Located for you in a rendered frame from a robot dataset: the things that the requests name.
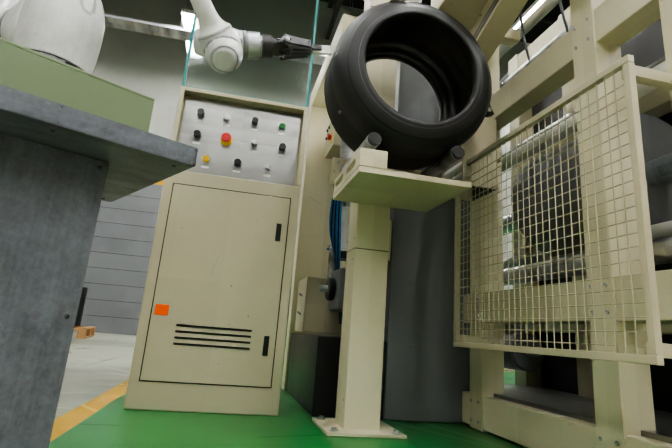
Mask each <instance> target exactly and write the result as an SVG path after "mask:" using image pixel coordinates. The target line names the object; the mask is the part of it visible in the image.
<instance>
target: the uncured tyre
mask: <svg viewBox="0 0 672 448"><path fill-rule="evenodd" d="M338 46H339V49H338V54H337V56H336V57H335V58H334V54H335V52H334V54H333V56H332V59H331V61H330V63H329V66H328V69H327V72H326V76H325V82H324V97H325V104H326V109H327V113H328V116H329V118H330V121H331V123H332V125H333V127H334V129H335V130H336V132H337V134H338V135H339V136H340V138H341V139H342V140H343V141H344V143H345V144H346V145H347V146H348V147H349V148H350V149H352V150H353V151H354V152H355V151H356V150H357V149H358V148H359V146H360V145H361V144H362V142H363V141H364V140H365V139H366V137H367V136H368V135H369V134H370V133H371V132H377V133H379V134H380V136H381V138H382V141H381V143H380V144H379V145H378V147H377V148H376V149H375V150H381V151H387V152H388V159H387V168H390V169H398V170H409V169H418V168H423V167H427V166H429V165H431V164H432V163H433V162H435V161H436V160H437V159H439V158H440V157H441V156H443V155H444V154H445V153H446V152H448V151H449V150H450V149H452V148H453V147H455V146H461V145H462V144H464V143H465V142H466V141H467V140H469V139H470V138H471V137H472V136H473V135H474V134H475V132H476V131H477V130H478V129H479V127H480V126H481V124H482V122H483V120H484V118H485V116H486V114H487V112H488V109H489V106H490V102H491V95H492V80H491V73H490V69H489V65H488V62H487V60H486V57H485V55H484V53H483V51H482V49H481V47H480V46H479V44H478V43H477V41H476V40H475V38H474V37H473V36H472V35H471V33H470V32H469V31H468V30H467V29H466V28H465V27H464V26H463V25H462V24H461V23H460V22H458V21H457V20H456V19H455V18H453V17H452V16H450V15H449V14H447V13H445V12H443V11H441V10H439V9H437V8H435V7H432V6H430V5H427V4H423V3H419V2H413V1H392V2H386V3H382V4H379V5H376V6H374V7H372V8H370V9H368V10H366V11H365V12H363V13H362V14H361V15H359V16H358V17H357V18H356V19H355V20H354V21H353V22H352V23H351V24H350V25H349V26H348V27H347V28H346V30H345V31H344V33H343V34H342V36H341V38H340V40H339V42H338V45H337V47H338ZM337 47H336V48H337ZM380 59H389V60H396V61H399V62H402V63H405V64H407V65H409V66H411V67H413V68H414V69H416V70H417V71H418V72H420V73H421V74H422V75H423V76H424V77H425V78H426V79H427V81H428V82H429V83H430V85H431V86H432V88H433V90H434V92H435V94H436V97H437V100H438V105H439V120H438V121H435V122H427V121H419V120H415V119H412V118H409V117H407V116H404V115H402V114H400V113H399V112H397V111H396V110H394V109H393V108H391V107H390V106H389V105H388V104H387V103H386V102H385V101H384V100H383V99H382V98H381V97H380V96H379V95H378V93H377V92H376V90H375V89H374V87H373V85H372V83H371V81H370V79H369V76H368V73H367V69H366V63H368V62H370V61H374V60H380ZM338 108H340V110H341V112H342V113H343V114H342V115H341V117H340V115H339V113H338V112H337V110H338Z"/></svg>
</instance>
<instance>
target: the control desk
mask: <svg viewBox="0 0 672 448"><path fill-rule="evenodd" d="M308 111H309V107H304V106H298V105H292V104H286V103H281V102H275V101H269V100H263V99H257V98H251V97H245V96H240V95H234V94H228V93H222V92H216V91H210V90H204V89H199V88H193V87H187V86H181V88H180V94H179V100H178V105H177V111H176V116H175V122H174V127H173V133H172V139H171V140H174V141H177V142H180V143H183V144H186V145H189V146H193V147H196V148H197V149H198V152H197V158H196V165H195V166H194V167H192V168H190V169H187V170H185V171H183V172H180V173H178V174H176V175H173V176H171V177H169V178H166V179H164V184H163V189H162V195H161V200H160V206H159V212H158V217H157V223H156V228H155V234H154V239H153V245H152V251H151V256H150V262H149V267H148V273H147V279H146V284H145V290H144V295H143V301H142V306H141V312H140V318H139V323H138V329H137V334H136V340H135V345H134V351H133V357H132V362H131V368H130V373H129V379H128V385H127V390H126V396H125V401H124V407H123V408H124V409H128V410H151V411H173V412H196V413H218V414H241V415H264V416H278V411H279V401H280V391H281V381H282V371H283V361H284V351H285V341H286V331H287V321H288V311H289V301H290V291H291V281H292V271H293V261H294V251H295V241H296V231H297V221H298V210H299V200H300V190H301V188H300V187H301V181H302V171H303V161H304V151H305V141H306V131H307V121H308ZM156 304H164V305H169V311H168V315H155V314H154V312H155V306H156Z"/></svg>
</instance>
